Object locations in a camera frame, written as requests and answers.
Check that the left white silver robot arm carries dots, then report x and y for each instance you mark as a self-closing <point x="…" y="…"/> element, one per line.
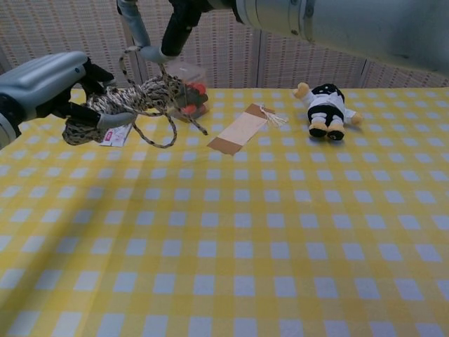
<point x="7" y="133"/>

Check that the black white plush doll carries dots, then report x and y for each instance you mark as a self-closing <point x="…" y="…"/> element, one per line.
<point x="326" y="103"/>

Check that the woven folding screen panel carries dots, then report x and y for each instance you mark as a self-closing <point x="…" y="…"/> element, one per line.
<point x="403" y="79"/>
<point x="308" y="63"/>
<point x="224" y="52"/>
<point x="63" y="28"/>

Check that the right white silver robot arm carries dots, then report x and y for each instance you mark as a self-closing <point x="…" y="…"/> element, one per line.
<point x="350" y="24"/>

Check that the yellow checked tablecloth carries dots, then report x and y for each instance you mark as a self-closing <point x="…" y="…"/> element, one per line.
<point x="224" y="245"/>

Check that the beige bookmark with tassel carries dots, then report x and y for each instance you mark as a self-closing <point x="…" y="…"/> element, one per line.
<point x="238" y="130"/>

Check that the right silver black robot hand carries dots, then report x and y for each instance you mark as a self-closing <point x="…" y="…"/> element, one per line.
<point x="180" y="28"/>

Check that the white floral tube package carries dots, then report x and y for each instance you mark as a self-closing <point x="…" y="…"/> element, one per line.
<point x="117" y="137"/>

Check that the clear box with red pieces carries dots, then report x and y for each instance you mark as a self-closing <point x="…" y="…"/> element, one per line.
<point x="194" y="102"/>

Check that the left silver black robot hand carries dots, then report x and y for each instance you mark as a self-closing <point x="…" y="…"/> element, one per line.
<point x="42" y="84"/>

